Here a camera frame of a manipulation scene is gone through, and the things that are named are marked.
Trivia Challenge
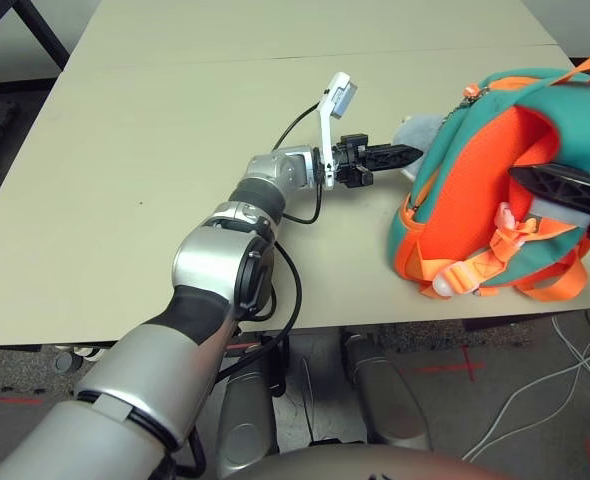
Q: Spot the silver robot left leg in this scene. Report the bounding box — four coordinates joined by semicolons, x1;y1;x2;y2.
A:
216;349;282;480

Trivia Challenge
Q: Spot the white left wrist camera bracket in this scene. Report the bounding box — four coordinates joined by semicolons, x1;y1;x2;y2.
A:
318;71;361;192

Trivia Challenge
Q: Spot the silver robot torso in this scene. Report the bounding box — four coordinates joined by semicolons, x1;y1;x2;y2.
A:
252;442;519;480

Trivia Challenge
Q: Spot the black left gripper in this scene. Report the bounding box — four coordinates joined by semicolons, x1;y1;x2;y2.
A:
331;133;424;191

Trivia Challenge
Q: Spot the white floor cable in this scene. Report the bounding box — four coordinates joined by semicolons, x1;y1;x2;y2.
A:
551;304;590;384
462;349;590;462

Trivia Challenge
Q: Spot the thick black forearm cable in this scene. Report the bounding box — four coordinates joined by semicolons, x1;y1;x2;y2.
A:
214;239;305;386

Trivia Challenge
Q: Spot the grey-blue plush keychain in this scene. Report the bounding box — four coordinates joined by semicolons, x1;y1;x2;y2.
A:
389;113;450;182

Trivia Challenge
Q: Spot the silver robot leg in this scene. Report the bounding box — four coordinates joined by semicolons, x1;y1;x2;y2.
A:
216;349;282;480
341;331;435;452

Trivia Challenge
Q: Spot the grey table caster wheel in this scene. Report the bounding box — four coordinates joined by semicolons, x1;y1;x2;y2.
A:
53;344;107;377

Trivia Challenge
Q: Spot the green and orange backpack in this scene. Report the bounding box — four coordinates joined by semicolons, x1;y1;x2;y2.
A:
385;42;590;304

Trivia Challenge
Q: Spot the silver robot right leg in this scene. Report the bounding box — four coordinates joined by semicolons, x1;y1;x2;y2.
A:
341;331;435;452

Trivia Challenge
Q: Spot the red floor tape cross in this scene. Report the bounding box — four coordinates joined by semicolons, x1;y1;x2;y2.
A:
416;344;487;382

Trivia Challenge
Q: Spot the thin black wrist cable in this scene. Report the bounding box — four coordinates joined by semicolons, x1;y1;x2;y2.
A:
271;99;326;225

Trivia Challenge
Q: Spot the black-framed beige side table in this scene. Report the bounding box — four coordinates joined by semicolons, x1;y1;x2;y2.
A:
0;0;72;69

